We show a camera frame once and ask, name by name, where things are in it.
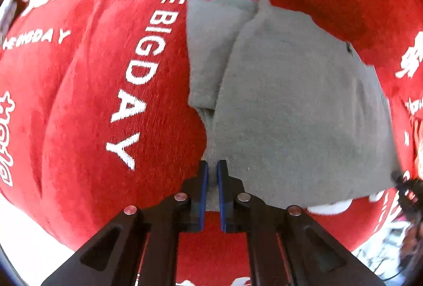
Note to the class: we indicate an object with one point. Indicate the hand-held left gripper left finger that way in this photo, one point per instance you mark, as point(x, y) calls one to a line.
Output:
point(204, 195)

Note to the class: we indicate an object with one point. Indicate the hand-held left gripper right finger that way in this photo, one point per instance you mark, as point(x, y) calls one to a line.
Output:
point(222, 196)

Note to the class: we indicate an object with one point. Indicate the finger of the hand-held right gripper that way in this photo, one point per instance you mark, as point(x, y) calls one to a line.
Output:
point(408, 190)

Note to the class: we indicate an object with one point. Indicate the grey t-shirt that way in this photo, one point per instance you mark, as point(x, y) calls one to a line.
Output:
point(290, 101)

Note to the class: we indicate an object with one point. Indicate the red printed blanket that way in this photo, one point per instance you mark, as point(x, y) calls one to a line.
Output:
point(99, 107)

